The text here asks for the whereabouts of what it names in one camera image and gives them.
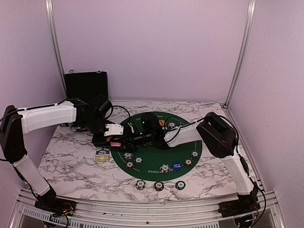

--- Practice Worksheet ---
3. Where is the left aluminium frame post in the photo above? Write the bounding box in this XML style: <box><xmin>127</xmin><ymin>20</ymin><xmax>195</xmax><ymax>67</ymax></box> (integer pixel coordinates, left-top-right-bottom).
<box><xmin>45</xmin><ymin>0</ymin><xmax>65</xmax><ymax>87</ymax></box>

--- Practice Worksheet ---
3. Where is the red back card deck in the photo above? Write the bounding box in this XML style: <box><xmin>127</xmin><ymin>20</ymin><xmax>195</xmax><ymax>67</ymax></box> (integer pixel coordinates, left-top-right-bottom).
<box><xmin>106</xmin><ymin>135</ymin><xmax>124</xmax><ymax>147</ymax></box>

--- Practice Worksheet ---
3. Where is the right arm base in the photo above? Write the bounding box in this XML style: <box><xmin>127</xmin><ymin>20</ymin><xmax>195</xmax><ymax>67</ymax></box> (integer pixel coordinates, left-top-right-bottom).
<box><xmin>218</xmin><ymin>187</ymin><xmax>261</xmax><ymax>218</ymax></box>

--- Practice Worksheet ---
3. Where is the blue gold card box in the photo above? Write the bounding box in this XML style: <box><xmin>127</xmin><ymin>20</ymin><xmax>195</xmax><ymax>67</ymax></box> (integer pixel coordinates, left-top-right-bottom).
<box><xmin>95</xmin><ymin>147</ymin><xmax>110</xmax><ymax>163</ymax></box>

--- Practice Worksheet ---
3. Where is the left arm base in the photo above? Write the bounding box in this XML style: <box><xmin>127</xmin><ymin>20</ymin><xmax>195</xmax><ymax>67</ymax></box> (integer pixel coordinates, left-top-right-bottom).
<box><xmin>34</xmin><ymin>185</ymin><xmax>76</xmax><ymax>216</ymax></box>

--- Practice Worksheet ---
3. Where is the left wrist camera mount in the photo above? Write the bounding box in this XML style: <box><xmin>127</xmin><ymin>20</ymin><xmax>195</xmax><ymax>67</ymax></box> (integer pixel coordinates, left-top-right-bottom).
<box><xmin>104</xmin><ymin>123</ymin><xmax>124</xmax><ymax>136</ymax></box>

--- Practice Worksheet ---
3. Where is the orange big blind button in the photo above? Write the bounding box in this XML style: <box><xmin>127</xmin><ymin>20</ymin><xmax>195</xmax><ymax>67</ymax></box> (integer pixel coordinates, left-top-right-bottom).
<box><xmin>159</xmin><ymin>120</ymin><xmax>165</xmax><ymax>126</ymax></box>

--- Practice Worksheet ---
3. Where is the teal chip stack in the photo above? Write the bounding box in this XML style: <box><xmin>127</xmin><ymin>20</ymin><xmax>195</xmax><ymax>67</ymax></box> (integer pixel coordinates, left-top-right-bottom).
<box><xmin>175</xmin><ymin>180</ymin><xmax>186</xmax><ymax>190</ymax></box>

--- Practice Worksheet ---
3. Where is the right aluminium frame post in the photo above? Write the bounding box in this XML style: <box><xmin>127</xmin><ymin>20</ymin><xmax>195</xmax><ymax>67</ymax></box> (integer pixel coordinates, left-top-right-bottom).
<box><xmin>224</xmin><ymin>0</ymin><xmax>257</xmax><ymax>109</ymax></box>

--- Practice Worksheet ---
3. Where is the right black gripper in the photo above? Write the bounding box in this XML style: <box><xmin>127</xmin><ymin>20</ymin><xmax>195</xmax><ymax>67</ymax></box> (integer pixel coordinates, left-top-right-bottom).
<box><xmin>110</xmin><ymin>127</ymin><xmax>153</xmax><ymax>153</ymax></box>

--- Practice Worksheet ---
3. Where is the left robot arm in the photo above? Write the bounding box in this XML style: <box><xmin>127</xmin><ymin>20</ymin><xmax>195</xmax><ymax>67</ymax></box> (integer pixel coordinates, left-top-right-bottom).
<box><xmin>0</xmin><ymin>95</ymin><xmax>112</xmax><ymax>211</ymax></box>

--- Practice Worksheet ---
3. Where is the aluminium frame post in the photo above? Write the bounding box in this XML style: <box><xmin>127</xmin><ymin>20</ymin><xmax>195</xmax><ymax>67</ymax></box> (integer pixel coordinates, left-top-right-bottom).
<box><xmin>45</xmin><ymin>0</ymin><xmax>65</xmax><ymax>87</ymax></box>
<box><xmin>224</xmin><ymin>0</ymin><xmax>257</xmax><ymax>109</ymax></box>

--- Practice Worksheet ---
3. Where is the blue small blind button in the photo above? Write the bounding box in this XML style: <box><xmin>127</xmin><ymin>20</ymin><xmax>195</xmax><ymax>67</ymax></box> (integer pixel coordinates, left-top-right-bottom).
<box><xmin>171</xmin><ymin>162</ymin><xmax>183</xmax><ymax>171</ymax></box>

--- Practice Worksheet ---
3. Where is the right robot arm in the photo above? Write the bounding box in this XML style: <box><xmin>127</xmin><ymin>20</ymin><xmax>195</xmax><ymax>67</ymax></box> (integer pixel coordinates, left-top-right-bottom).
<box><xmin>122</xmin><ymin>112</ymin><xmax>254</xmax><ymax>213</ymax></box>

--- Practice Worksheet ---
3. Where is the aluminium front rail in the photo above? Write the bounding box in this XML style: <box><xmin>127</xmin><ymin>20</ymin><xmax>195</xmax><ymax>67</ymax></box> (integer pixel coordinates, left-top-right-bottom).
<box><xmin>5</xmin><ymin>189</ymin><xmax>287</xmax><ymax>228</ymax></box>

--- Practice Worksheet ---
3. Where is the blue white chip stack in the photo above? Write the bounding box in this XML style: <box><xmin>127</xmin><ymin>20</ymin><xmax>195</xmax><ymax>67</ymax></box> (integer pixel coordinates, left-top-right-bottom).
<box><xmin>135</xmin><ymin>180</ymin><xmax>146</xmax><ymax>190</ymax></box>

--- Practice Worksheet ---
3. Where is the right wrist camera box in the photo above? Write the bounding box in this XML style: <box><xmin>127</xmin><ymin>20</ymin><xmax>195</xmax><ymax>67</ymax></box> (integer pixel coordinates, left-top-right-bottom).
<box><xmin>141</xmin><ymin>112</ymin><xmax>162</xmax><ymax>140</ymax></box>

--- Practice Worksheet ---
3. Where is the black poker chip case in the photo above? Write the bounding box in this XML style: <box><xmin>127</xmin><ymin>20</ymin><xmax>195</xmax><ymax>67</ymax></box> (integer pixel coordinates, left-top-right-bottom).
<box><xmin>63</xmin><ymin>69</ymin><xmax>109</xmax><ymax>127</ymax></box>

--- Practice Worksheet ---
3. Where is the brown chip stack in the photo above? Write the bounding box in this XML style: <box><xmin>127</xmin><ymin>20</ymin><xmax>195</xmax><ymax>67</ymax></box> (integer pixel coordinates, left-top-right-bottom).
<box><xmin>154</xmin><ymin>181</ymin><xmax>164</xmax><ymax>191</ymax></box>

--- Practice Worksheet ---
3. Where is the round green poker mat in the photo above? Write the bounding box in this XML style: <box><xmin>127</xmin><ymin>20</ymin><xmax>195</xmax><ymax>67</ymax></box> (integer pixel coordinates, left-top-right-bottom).
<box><xmin>109</xmin><ymin>111</ymin><xmax>203</xmax><ymax>179</ymax></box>

